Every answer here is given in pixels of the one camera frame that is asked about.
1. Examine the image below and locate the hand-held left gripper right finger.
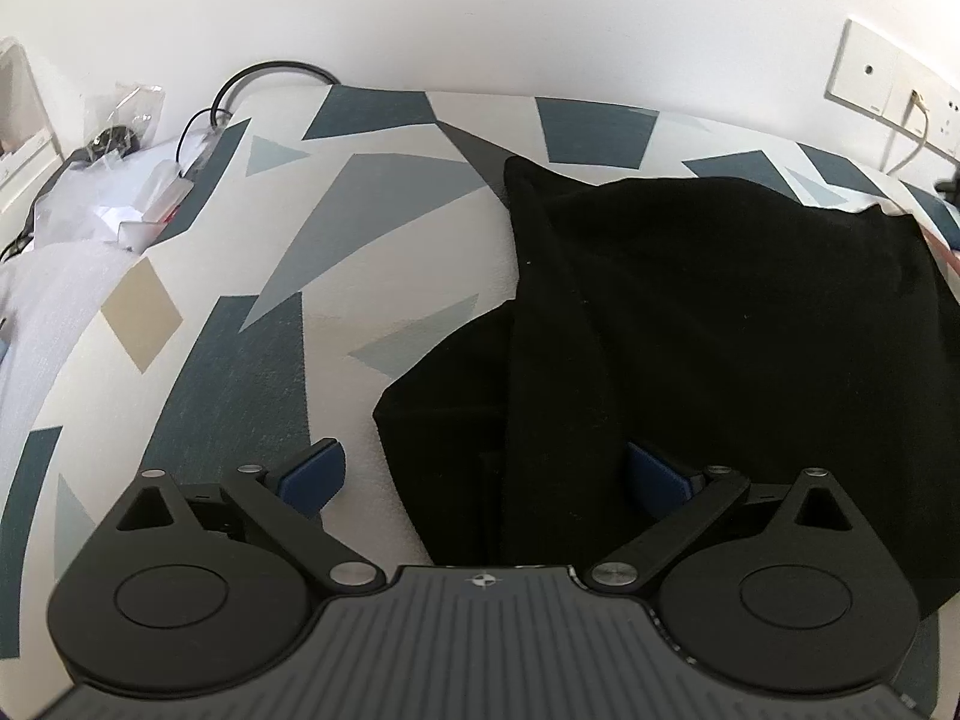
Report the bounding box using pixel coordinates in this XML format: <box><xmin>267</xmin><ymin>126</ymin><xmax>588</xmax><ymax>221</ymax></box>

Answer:
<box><xmin>589</xmin><ymin>441</ymin><xmax>860</xmax><ymax>595</ymax></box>

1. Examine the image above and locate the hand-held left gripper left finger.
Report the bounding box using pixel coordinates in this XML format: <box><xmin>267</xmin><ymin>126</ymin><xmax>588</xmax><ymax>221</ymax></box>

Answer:
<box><xmin>112</xmin><ymin>437</ymin><xmax>382</xmax><ymax>596</ymax></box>

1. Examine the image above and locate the black garment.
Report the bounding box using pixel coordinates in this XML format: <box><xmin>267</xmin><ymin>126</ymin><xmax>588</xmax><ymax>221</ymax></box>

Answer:
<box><xmin>373</xmin><ymin>156</ymin><xmax>952</xmax><ymax>620</ymax></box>

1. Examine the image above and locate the geometric patterned bed sheet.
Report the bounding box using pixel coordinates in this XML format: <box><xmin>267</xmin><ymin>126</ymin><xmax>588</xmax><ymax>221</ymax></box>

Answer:
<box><xmin>0</xmin><ymin>84</ymin><xmax>960</xmax><ymax>713</ymax></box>

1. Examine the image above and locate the white fleece cloth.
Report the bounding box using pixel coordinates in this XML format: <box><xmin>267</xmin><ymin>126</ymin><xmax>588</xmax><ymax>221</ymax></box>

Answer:
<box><xmin>0</xmin><ymin>240</ymin><xmax>143</xmax><ymax>458</ymax></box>

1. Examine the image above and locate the crumpled clear plastic packaging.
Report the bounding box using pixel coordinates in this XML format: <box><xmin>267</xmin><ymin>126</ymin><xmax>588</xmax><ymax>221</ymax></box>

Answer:
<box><xmin>34</xmin><ymin>116</ymin><xmax>252</xmax><ymax>252</ymax></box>

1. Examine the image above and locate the clear plastic bag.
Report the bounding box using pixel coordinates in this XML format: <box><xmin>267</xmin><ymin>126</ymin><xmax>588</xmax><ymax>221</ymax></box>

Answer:
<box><xmin>81</xmin><ymin>81</ymin><xmax>167</xmax><ymax>166</ymax></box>

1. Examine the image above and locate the thick black cable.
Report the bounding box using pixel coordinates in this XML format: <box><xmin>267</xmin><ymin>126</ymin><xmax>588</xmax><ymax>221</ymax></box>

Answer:
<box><xmin>212</xmin><ymin>60</ymin><xmax>342</xmax><ymax>137</ymax></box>

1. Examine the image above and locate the beige cable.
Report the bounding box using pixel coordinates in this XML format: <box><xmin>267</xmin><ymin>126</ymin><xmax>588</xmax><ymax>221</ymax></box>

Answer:
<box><xmin>885</xmin><ymin>90</ymin><xmax>935</xmax><ymax>177</ymax></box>

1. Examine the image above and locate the white wall plate with dot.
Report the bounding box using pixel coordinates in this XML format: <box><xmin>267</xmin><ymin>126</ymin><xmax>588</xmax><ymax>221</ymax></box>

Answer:
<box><xmin>823</xmin><ymin>19</ymin><xmax>899</xmax><ymax>117</ymax></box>

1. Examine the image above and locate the white wall socket plate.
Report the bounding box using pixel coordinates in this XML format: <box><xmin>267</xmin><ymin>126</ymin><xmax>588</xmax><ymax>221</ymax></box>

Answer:
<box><xmin>926</xmin><ymin>82</ymin><xmax>960</xmax><ymax>164</ymax></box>

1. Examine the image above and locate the white wall plate with cable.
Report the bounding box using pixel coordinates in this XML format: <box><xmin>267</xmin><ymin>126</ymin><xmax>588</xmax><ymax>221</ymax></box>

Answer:
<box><xmin>887</xmin><ymin>52</ymin><xmax>947</xmax><ymax>147</ymax></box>

